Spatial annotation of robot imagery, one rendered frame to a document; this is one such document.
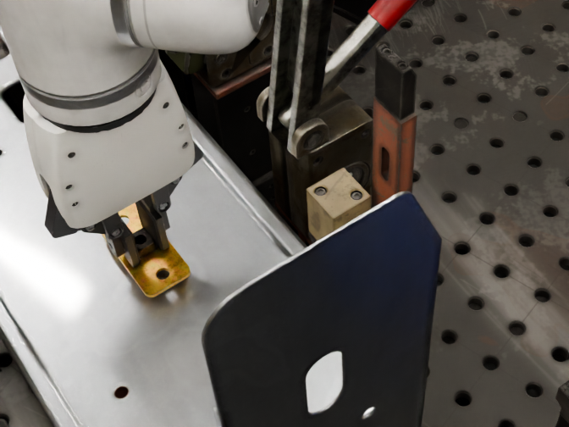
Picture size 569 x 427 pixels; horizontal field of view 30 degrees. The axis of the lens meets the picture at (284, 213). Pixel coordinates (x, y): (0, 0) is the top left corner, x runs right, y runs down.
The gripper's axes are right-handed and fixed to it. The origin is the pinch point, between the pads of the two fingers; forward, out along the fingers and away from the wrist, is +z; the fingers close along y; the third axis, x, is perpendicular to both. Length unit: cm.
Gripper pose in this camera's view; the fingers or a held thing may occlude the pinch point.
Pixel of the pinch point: (136, 229)
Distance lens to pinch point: 78.1
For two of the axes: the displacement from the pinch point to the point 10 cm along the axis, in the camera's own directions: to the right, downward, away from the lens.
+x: 5.7, 6.4, -5.2
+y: -8.2, 4.8, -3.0
